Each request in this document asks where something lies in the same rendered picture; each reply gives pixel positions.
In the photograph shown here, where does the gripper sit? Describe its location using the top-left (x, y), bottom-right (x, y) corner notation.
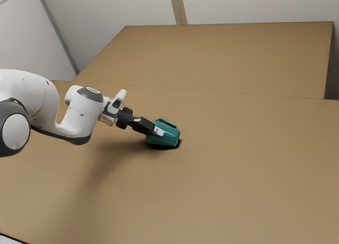
top-left (115, 107), bottom-right (165, 137)

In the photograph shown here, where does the teal faceted mug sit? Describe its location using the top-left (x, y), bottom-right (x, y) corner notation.
top-left (145, 118), bottom-right (181, 150)

